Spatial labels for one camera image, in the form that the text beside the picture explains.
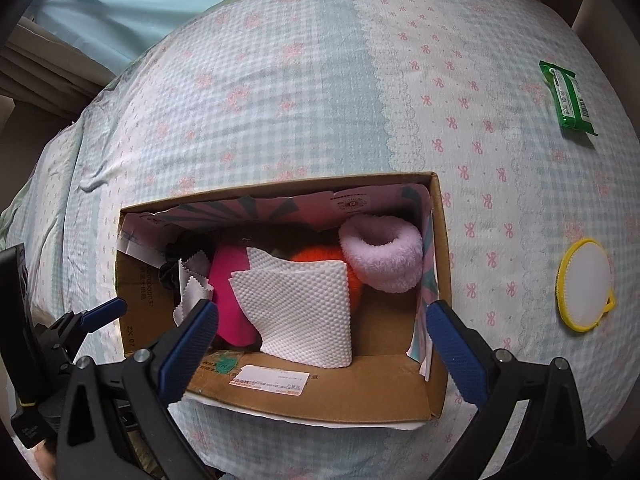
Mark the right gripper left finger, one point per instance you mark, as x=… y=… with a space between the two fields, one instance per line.
x=102 y=400

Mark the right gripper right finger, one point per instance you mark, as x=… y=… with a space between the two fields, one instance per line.
x=551 y=442

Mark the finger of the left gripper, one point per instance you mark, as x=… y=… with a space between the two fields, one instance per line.
x=102 y=312

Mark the grey microfibre cloth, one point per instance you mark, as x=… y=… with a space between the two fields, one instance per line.
x=193 y=285

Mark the pink leather pouch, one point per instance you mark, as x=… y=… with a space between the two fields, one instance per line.
x=233 y=327

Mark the white textured cloth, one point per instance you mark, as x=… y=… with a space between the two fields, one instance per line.
x=300 y=310

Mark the orange fluffy pompom keychain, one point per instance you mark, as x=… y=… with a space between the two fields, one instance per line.
x=334 y=255

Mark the yellow rimmed round mirror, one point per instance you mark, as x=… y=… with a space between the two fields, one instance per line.
x=584 y=291

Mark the left brown curtain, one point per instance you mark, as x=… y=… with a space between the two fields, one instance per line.
x=39 y=69

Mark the green wet wipes pack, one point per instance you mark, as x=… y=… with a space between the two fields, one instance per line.
x=570 y=107

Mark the checked floral bed sheet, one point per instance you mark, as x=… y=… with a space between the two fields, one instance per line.
x=266 y=91

